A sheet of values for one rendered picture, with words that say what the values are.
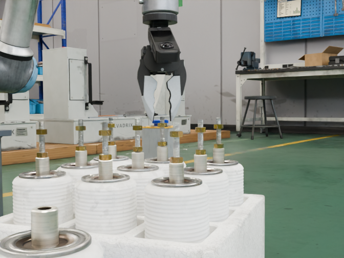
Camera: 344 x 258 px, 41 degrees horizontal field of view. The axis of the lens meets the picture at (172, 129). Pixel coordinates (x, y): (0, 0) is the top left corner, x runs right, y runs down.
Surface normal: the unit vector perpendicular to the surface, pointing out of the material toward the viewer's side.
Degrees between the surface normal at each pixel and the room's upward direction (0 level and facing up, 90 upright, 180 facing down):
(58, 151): 90
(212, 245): 0
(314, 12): 90
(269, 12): 90
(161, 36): 32
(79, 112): 90
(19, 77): 115
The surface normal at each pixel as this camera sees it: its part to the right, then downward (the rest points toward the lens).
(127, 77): -0.60, 0.04
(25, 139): 0.80, 0.03
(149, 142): -0.36, 0.05
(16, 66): 0.55, 0.44
